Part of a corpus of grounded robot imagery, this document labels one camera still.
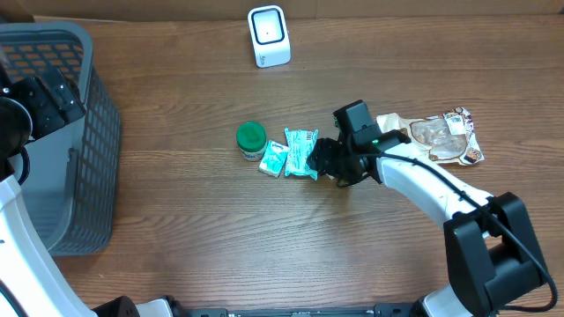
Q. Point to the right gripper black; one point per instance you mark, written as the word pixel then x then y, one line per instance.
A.
pixel 322 159

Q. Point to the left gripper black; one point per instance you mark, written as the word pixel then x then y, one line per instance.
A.
pixel 40 97

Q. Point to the teal wipes packet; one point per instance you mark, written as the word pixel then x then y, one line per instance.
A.
pixel 301 143

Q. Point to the green lid jar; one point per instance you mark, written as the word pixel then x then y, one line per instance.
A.
pixel 252 140

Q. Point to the beige snack pouch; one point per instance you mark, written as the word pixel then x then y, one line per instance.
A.
pixel 445 138

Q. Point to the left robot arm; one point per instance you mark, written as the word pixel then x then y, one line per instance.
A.
pixel 31 283

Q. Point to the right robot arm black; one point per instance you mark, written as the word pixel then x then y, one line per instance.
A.
pixel 494 260

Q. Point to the white barcode scanner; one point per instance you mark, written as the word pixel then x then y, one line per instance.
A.
pixel 269 36

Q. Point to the grey plastic basket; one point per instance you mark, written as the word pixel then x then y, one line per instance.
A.
pixel 70 190

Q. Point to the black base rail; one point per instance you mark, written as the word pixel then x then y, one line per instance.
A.
pixel 299 312

